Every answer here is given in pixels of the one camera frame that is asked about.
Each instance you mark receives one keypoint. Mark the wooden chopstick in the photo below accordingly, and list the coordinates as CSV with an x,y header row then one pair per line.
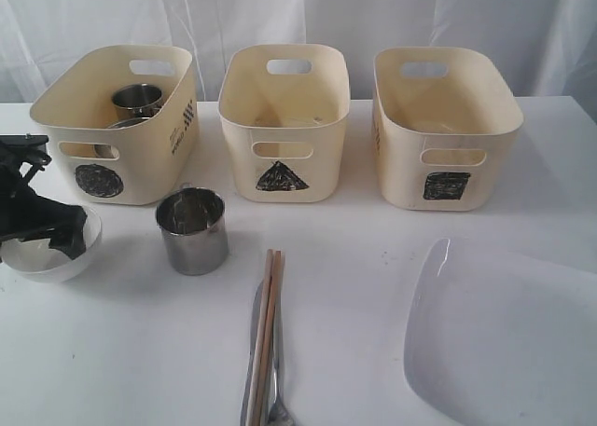
x,y
263,387
254,384

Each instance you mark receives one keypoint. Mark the cream bin with circle mark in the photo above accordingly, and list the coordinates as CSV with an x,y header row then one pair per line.
x,y
103,163

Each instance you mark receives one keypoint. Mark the white square plate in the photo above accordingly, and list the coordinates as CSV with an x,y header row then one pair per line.
x,y
500,338

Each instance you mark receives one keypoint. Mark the small steel cup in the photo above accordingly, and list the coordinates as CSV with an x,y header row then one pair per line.
x,y
137,100

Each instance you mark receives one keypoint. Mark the stainless steel mug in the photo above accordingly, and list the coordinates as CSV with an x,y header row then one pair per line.
x,y
191,220

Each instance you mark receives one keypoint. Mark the white ceramic bowl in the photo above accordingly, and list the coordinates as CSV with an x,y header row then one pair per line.
x,y
37,262

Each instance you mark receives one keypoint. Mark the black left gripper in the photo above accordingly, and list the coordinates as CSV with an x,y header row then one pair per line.
x,y
22,218

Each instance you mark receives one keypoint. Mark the stainless steel knife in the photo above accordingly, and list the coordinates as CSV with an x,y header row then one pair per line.
x,y
252,344

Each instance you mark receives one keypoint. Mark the cream bin with triangle mark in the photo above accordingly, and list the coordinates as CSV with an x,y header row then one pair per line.
x,y
283,110

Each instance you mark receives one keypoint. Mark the cream bin with square mark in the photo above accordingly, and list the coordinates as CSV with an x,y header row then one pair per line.
x,y
443,122

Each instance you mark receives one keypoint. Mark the white curtain backdrop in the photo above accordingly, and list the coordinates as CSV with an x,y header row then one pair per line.
x,y
541,47

